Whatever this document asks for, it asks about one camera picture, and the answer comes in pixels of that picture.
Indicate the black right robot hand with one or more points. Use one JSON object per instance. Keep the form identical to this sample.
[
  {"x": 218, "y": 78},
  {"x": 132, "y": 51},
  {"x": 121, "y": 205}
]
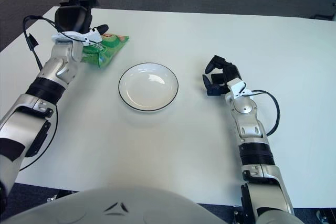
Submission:
[{"x": 232, "y": 73}]

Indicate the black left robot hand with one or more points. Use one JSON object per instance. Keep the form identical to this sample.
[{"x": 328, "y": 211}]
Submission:
[{"x": 71, "y": 18}]

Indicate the green snack bag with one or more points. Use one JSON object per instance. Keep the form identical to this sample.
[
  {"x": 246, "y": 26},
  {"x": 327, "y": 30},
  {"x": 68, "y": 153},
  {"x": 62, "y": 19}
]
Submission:
[{"x": 110, "y": 48}]

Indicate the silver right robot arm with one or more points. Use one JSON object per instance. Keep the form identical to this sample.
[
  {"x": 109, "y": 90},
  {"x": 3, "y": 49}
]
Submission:
[{"x": 249, "y": 119}]

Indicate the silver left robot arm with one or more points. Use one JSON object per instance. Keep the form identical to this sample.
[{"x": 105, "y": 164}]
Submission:
[{"x": 59, "y": 66}]

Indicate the white plate with black rim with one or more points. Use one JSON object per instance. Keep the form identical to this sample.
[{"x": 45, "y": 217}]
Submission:
[{"x": 148, "y": 87}]

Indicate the dark floor equipment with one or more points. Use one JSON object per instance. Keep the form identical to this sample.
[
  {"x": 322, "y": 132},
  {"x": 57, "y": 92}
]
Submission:
[{"x": 324, "y": 15}]

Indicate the grey robot torso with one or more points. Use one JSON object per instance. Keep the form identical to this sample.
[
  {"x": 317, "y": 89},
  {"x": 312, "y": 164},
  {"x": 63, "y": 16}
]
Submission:
[{"x": 136, "y": 205}]

